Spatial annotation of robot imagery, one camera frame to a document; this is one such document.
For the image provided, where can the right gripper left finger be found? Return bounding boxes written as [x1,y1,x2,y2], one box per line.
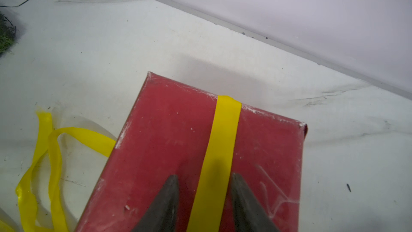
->
[131,175,179,232]

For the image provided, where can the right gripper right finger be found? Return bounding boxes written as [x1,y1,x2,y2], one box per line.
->
[230,173,280,232]

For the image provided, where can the red gift box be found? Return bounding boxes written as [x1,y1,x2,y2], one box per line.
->
[76,72,307,232]

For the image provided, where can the yellow ribbon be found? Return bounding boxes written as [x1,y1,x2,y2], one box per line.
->
[16,96,241,232]

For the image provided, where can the green artificial grass mat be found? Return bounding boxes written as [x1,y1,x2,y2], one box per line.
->
[0,13,17,54]

